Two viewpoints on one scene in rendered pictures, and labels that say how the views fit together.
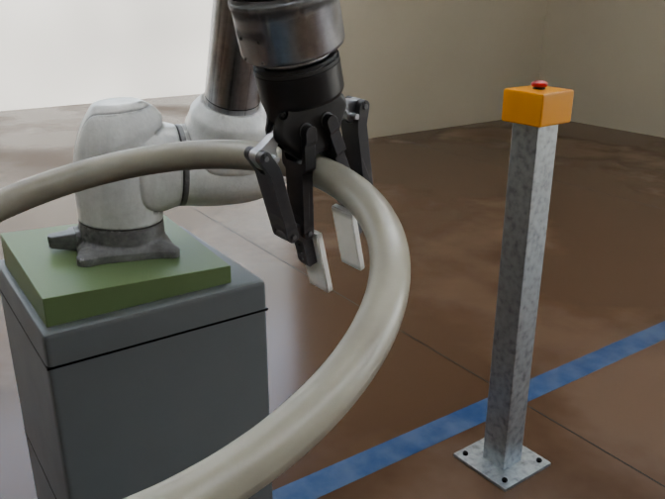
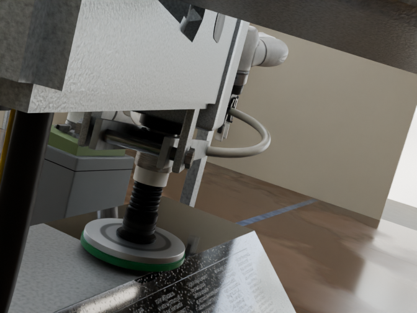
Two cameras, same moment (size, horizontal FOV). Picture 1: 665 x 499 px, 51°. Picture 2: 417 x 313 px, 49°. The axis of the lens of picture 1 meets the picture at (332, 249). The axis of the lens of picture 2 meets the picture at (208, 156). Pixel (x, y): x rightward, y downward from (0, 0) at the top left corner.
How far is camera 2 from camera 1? 131 cm
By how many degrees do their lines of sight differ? 31
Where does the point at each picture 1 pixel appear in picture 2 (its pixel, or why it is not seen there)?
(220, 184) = (125, 118)
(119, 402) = (87, 192)
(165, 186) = (109, 115)
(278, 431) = (265, 143)
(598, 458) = not seen: hidden behind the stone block
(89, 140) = not seen: hidden behind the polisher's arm
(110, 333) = (94, 163)
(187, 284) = (113, 152)
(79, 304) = (86, 149)
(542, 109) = not seen: hidden behind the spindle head
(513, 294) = (189, 190)
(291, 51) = (241, 82)
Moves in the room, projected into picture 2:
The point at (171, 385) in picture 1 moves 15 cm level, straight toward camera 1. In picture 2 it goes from (101, 190) to (118, 201)
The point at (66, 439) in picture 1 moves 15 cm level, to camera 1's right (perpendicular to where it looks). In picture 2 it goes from (70, 202) to (104, 205)
